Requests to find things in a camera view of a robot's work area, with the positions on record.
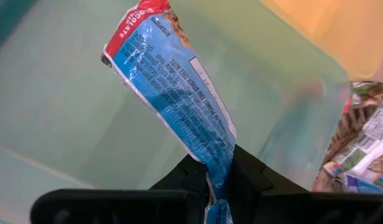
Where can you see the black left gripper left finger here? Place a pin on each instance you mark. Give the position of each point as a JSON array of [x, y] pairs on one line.
[[117, 207]]

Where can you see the woven wicker basket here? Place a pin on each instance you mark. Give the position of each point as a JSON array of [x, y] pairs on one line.
[[350, 124]]

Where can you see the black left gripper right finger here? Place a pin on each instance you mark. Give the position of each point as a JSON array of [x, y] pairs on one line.
[[288, 205]]

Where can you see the yellow plastic bin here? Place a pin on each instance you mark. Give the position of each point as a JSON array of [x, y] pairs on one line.
[[340, 28]]

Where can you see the teal plastic bin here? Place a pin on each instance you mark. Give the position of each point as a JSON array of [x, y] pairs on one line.
[[70, 109]]

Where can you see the blue red-ended granola bar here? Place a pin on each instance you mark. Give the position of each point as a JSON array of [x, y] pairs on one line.
[[176, 90]]

